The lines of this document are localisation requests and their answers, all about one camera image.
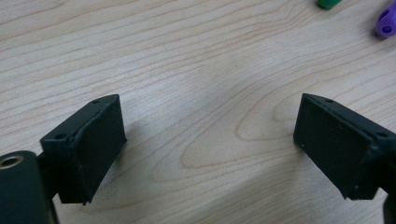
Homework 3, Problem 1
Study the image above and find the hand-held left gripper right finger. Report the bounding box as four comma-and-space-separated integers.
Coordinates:
292, 92, 396, 201

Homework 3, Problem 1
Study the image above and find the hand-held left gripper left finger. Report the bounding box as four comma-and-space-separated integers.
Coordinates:
39, 93, 128, 205

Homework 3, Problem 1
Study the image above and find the purple cap marker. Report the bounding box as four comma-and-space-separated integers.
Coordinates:
374, 7, 396, 39

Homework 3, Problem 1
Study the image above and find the green cap marker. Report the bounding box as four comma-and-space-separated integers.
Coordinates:
317, 0, 343, 10

